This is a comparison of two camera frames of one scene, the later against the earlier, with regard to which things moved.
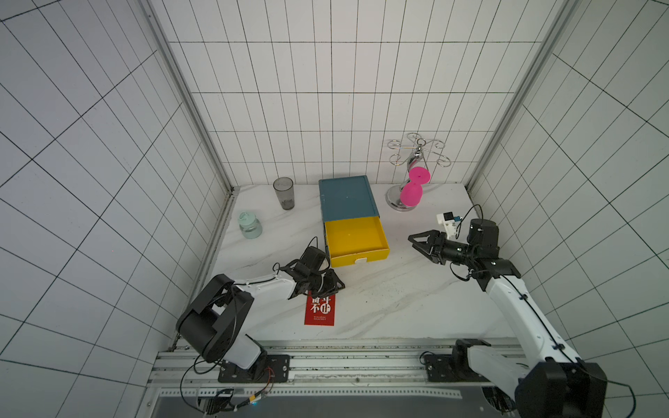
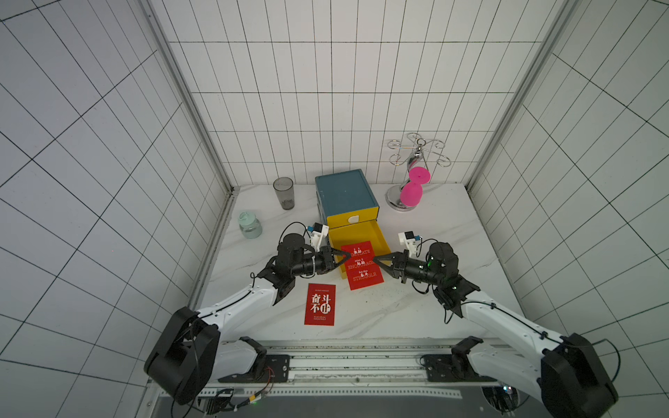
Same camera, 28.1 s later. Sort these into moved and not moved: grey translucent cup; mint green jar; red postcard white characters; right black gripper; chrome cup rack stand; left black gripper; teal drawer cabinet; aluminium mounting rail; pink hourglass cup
Moved: teal drawer cabinet; right black gripper; left black gripper
Not moved: pink hourglass cup; mint green jar; grey translucent cup; chrome cup rack stand; aluminium mounting rail; red postcard white characters
